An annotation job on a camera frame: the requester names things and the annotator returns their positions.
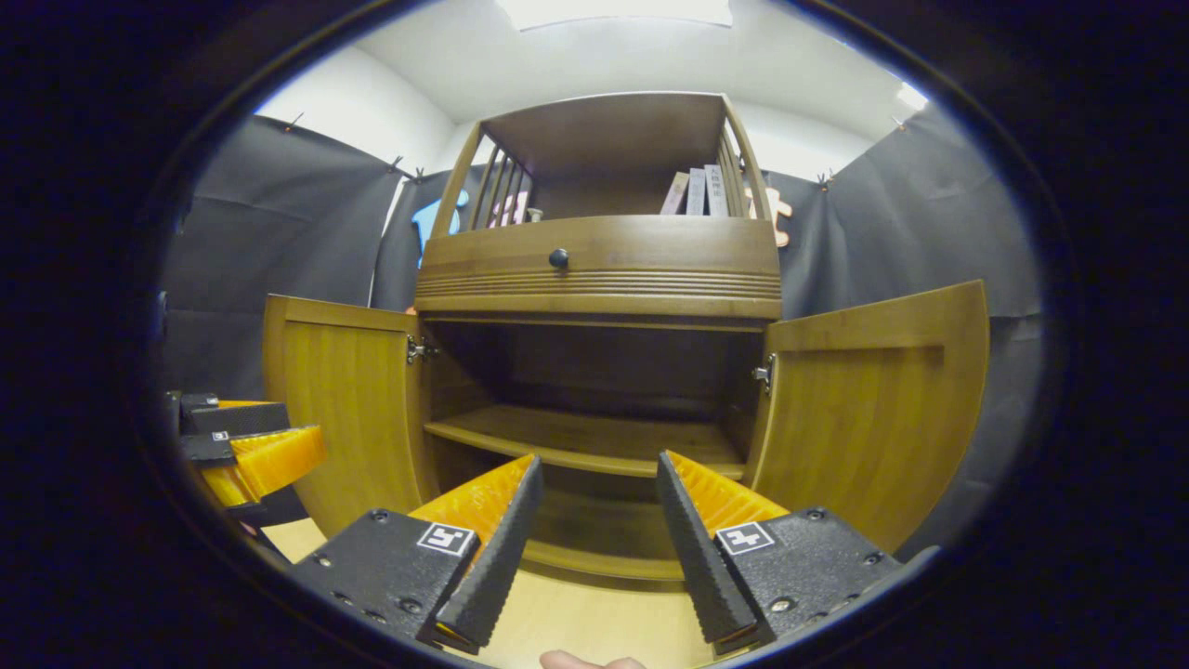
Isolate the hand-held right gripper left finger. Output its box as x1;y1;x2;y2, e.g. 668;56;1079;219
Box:
290;453;545;651

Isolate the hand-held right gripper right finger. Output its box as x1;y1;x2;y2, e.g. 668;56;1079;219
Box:
655;451;928;656

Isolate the wooden double-door shoe cabinet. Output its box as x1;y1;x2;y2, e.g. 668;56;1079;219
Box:
413;91;783;586

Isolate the wooden inner shelf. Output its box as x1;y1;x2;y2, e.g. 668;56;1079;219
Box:
425;403;750;480

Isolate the large ceiling light panel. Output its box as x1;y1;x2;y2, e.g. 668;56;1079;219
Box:
497;0;735;31

